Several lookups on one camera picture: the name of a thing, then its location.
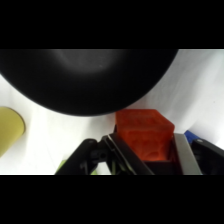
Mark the black round bowl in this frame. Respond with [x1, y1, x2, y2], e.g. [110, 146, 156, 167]
[0, 49, 180, 117]

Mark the yellow plastic cup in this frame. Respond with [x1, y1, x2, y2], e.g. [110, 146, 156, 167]
[0, 106, 27, 159]

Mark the red cube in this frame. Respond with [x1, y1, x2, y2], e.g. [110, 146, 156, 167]
[114, 108, 176, 163]

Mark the blue cube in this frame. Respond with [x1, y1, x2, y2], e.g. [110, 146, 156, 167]
[184, 129, 198, 144]

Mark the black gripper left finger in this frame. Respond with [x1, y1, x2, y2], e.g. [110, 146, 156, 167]
[100, 133, 156, 176]

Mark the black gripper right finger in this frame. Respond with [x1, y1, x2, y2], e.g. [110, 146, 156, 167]
[171, 132, 204, 176]

